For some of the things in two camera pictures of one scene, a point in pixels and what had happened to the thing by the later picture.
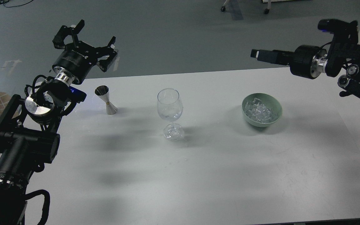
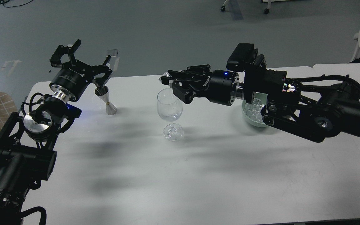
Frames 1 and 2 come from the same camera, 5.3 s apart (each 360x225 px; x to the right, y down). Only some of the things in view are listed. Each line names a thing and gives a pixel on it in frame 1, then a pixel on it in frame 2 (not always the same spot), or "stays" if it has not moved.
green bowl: [261, 109] stays
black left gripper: [77, 58] -> [74, 76]
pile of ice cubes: [257, 111] stays
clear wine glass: [170, 107] stays
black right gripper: [306, 61] -> [220, 86]
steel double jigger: [102, 91] stays
